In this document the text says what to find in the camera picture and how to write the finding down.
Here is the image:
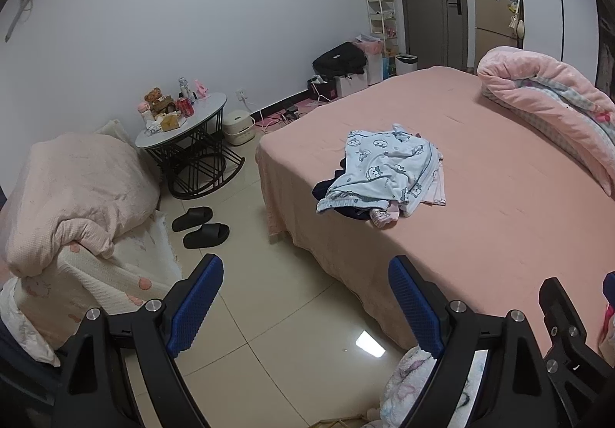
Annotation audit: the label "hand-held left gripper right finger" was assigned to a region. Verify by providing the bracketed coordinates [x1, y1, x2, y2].
[388, 256, 570, 428]

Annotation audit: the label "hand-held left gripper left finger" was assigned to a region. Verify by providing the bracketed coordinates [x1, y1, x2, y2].
[57, 254, 225, 428]

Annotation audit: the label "light blue printed shorts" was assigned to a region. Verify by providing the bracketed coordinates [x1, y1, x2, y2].
[316, 123, 440, 217]

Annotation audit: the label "black slipper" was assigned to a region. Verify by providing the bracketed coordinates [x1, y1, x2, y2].
[171, 207, 214, 233]
[183, 222, 230, 250]

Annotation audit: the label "person's printed pajamas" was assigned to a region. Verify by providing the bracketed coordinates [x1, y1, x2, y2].
[379, 345, 445, 428]

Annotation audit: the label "white knitted blanket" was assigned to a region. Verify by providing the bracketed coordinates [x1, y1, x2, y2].
[0, 211, 184, 364]

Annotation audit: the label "bed with pink sheet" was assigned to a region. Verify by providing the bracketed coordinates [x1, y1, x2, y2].
[254, 65, 615, 362]

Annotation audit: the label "pink printed pajama garment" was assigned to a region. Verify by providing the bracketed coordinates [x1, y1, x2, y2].
[370, 149, 449, 230]

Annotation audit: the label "navy garment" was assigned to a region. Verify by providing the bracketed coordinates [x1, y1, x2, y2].
[312, 158, 380, 223]

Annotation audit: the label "pale pink blanket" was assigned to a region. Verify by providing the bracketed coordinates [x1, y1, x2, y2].
[0, 130, 162, 278]

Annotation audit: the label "white lidded bin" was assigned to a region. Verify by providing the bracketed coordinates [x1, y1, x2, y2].
[222, 109, 257, 148]

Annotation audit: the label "round side table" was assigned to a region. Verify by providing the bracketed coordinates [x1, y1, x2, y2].
[135, 92, 246, 201]

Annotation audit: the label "white cushion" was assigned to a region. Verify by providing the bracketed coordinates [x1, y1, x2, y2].
[95, 119, 131, 156]

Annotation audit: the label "folded pink quilt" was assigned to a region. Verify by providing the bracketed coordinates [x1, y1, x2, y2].
[477, 46, 615, 197]

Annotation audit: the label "white trash bin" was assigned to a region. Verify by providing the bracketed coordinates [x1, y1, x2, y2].
[395, 53, 418, 78]

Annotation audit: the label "black glass cabinet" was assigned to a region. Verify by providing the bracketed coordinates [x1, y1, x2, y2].
[593, 0, 615, 98]

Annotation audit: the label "black backpack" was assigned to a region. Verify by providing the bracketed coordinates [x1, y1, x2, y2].
[312, 42, 367, 76]

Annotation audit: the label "beige cabinet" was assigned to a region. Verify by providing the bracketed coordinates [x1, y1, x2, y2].
[473, 0, 522, 70]

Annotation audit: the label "white shelf rack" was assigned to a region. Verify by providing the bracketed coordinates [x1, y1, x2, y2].
[364, 0, 401, 73]

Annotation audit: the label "grey door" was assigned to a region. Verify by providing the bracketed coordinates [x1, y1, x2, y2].
[390, 0, 470, 71]

